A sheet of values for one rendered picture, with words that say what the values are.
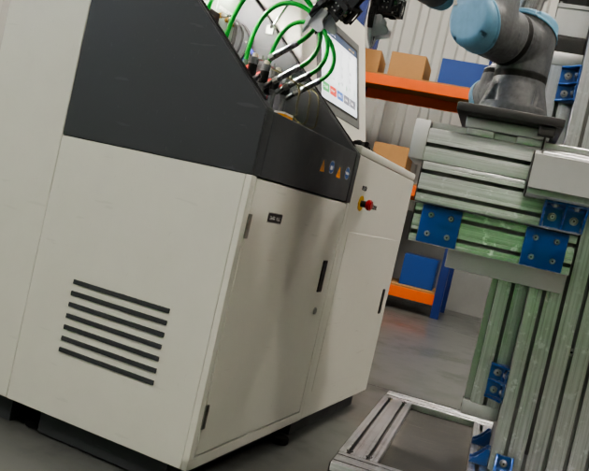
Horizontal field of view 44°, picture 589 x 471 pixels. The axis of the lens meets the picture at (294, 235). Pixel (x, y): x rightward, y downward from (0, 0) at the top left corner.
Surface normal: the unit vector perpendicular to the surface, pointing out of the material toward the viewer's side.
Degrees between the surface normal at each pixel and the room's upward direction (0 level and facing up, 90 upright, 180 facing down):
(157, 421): 90
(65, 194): 90
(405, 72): 90
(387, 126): 90
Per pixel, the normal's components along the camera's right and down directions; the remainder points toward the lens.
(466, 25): -0.81, -0.03
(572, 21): -0.27, -0.03
